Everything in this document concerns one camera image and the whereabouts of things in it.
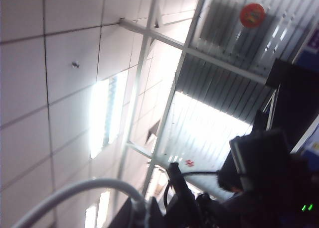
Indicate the large black panel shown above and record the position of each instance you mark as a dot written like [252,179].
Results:
[294,93]

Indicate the long ceiling light strip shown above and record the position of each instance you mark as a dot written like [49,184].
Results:
[108,113]

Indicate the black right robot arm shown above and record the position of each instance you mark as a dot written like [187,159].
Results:
[274,200]

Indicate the red round sticker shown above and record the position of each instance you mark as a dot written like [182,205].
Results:
[252,15]

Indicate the grey ceiling air vent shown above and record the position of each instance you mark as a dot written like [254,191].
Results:
[219,21]

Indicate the ceiling sprinkler head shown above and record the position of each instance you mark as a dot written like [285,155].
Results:
[75,64]

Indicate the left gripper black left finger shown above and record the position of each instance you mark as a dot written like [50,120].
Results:
[125,215]

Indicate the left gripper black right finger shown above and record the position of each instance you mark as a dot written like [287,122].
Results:
[155,213]

